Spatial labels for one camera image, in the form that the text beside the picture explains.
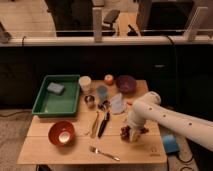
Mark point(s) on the wooden table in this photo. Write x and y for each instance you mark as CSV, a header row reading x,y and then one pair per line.
x,y
109,149

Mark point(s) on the office chair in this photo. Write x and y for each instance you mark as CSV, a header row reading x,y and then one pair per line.
x,y
110,19

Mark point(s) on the blue tape roll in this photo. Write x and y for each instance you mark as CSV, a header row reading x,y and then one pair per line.
x,y
170,144

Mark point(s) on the blue sponge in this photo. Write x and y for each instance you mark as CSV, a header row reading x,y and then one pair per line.
x,y
55,88

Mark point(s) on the orange apple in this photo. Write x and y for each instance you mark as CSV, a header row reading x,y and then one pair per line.
x,y
108,79

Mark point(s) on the white cup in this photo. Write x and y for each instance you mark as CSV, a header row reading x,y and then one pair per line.
x,y
85,84

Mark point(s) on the blue cup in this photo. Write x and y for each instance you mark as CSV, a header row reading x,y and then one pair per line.
x,y
102,92

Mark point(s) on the black handled utensil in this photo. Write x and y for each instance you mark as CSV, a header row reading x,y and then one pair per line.
x,y
105,107

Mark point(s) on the small metal cup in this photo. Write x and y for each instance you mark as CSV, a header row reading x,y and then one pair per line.
x,y
89,100

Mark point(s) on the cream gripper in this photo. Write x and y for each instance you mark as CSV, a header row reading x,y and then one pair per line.
x,y
134,134

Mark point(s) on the purple bowl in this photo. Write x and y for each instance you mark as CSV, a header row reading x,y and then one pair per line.
x,y
126,84

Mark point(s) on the olive handled utensil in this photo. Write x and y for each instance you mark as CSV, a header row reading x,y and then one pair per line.
x,y
94,125

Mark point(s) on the green plastic tray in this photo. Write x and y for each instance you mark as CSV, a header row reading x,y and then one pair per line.
x,y
65,104

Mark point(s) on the dark red grape bunch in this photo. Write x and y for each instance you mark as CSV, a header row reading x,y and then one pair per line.
x,y
125,132

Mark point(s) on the silver fork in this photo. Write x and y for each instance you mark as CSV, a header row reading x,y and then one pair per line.
x,y
97,151

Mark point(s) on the red bowl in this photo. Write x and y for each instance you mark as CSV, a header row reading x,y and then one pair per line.
x,y
61,133

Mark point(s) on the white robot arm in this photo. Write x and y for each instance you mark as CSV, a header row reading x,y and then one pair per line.
x,y
147,107

